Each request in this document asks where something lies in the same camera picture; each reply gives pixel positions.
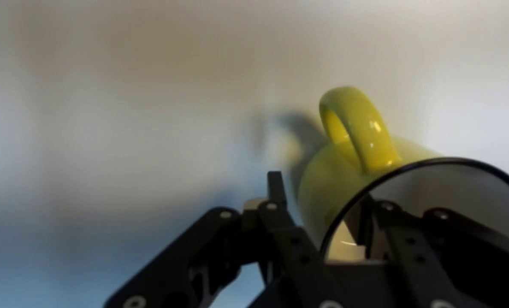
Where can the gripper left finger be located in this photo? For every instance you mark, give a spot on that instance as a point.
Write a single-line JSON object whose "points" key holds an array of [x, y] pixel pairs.
{"points": [[220, 248]]}

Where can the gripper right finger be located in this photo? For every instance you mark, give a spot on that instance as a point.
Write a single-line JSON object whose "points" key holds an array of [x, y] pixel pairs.
{"points": [[451, 252]]}

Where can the yellow mug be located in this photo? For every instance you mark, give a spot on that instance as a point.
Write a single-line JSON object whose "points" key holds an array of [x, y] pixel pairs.
{"points": [[365, 145]]}

